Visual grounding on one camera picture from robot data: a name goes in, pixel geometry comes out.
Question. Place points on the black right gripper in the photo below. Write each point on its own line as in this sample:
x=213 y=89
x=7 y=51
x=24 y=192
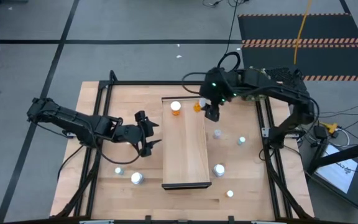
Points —
x=216 y=87

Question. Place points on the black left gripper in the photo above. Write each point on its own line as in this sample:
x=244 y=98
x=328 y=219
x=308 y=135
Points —
x=135 y=133

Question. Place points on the large orange pill bottle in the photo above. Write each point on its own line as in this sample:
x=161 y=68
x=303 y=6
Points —
x=197 y=107
x=175 y=106

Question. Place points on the clear plastic pill bottle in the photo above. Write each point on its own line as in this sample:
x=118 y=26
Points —
x=217 y=133

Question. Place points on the small white teal-tinted bottle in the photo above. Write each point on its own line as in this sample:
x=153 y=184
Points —
x=241 y=140
x=119 y=170

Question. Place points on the white melatonin supplement bottle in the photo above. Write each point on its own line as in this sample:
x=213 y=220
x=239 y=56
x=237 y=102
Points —
x=137 y=178
x=218 y=170

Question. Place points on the small orange pill bottle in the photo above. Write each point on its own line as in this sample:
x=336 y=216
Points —
x=229 y=193

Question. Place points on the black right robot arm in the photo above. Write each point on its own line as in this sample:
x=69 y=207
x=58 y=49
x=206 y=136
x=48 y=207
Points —
x=275 y=87

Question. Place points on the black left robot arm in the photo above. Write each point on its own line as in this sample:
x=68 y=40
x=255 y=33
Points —
x=73 y=119

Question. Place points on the silver clamp plate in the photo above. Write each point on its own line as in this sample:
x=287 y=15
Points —
x=267 y=222
x=96 y=222

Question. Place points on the black power adapter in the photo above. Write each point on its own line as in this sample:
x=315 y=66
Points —
x=320 y=132

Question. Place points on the black hazard-striped floor mat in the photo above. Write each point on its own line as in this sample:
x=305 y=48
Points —
x=322 y=28

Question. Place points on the white printed sheet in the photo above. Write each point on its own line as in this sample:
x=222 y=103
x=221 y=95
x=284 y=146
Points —
x=337 y=174

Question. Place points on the black stand leg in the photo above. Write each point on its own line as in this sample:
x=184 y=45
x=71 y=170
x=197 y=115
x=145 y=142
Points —
x=346 y=154

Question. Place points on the black aluminium table frame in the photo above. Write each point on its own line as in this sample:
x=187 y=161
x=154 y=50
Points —
x=135 y=82

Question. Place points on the silver mounting bracket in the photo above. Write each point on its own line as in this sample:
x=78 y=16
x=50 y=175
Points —
x=266 y=132
x=71 y=134

